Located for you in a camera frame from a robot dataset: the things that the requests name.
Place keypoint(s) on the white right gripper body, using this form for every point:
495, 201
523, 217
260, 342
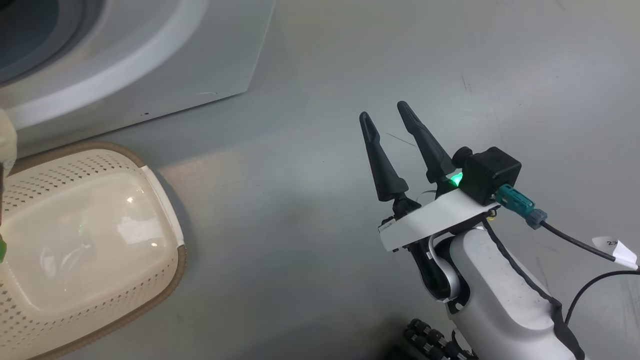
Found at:
430, 220

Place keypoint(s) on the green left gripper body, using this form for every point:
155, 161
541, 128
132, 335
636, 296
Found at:
2, 251

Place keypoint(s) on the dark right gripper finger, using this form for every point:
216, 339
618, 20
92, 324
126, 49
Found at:
382, 165
427, 145

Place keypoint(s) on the cream garment with blue waistband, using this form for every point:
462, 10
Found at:
7, 135

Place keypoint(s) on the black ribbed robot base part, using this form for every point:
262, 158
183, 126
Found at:
430, 340

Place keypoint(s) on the cream perforated basket brown rim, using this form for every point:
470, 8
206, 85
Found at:
90, 240

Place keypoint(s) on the white front-load washing machine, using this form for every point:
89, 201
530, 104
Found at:
190, 55

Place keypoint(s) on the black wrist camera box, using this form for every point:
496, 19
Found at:
492, 172

